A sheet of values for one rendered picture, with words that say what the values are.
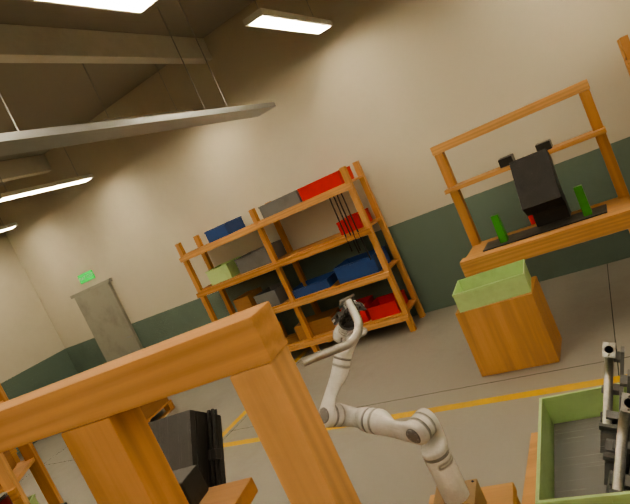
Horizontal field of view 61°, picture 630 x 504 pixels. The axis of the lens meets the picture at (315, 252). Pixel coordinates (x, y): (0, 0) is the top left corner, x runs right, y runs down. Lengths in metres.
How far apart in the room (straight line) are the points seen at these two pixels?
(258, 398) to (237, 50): 6.97
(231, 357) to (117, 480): 0.41
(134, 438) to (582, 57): 5.91
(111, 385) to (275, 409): 0.34
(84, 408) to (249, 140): 6.73
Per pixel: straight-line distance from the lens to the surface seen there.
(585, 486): 2.11
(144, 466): 1.25
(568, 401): 2.41
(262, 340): 0.95
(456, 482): 2.00
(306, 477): 1.06
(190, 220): 8.67
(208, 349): 1.00
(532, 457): 2.41
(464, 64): 6.61
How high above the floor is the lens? 2.09
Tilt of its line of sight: 6 degrees down
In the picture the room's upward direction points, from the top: 24 degrees counter-clockwise
